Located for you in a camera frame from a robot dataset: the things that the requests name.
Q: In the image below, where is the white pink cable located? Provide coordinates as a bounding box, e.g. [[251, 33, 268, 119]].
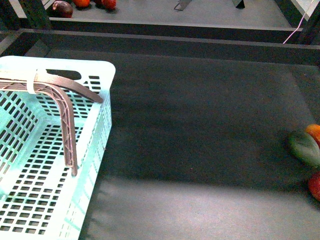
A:
[[282, 0, 315, 45]]

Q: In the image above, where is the green mango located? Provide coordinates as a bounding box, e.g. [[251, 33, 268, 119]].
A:
[[287, 130, 320, 168]]

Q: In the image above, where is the grey folded divider left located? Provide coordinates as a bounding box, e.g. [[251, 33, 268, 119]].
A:
[[173, 0, 192, 11]]

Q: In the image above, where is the black folded divider right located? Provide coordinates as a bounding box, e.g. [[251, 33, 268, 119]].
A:
[[232, 0, 245, 9]]

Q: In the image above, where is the orange red round fruit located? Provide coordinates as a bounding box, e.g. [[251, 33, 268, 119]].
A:
[[72, 0, 90, 8]]

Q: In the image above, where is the brown smooth basket handle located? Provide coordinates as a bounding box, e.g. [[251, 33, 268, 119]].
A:
[[0, 69, 103, 103]]

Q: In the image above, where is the red fruit at edge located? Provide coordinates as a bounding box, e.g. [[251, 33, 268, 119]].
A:
[[308, 171, 320, 201]]

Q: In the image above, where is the red apple on shelf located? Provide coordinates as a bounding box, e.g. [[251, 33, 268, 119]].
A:
[[101, 0, 117, 11]]

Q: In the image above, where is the white zip tie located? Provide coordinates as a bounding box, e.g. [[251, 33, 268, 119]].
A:
[[26, 70, 38, 95]]

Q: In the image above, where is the black perforated shelf post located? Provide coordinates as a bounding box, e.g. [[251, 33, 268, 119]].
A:
[[296, 3, 320, 46]]

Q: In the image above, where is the orange red mango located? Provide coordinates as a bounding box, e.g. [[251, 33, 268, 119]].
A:
[[304, 124, 320, 146]]

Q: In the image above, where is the dark purple fruit front left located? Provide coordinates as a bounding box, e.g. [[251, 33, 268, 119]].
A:
[[52, 0, 73, 18]]

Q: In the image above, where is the light blue plastic basket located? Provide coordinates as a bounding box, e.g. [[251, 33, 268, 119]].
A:
[[0, 56, 116, 240]]

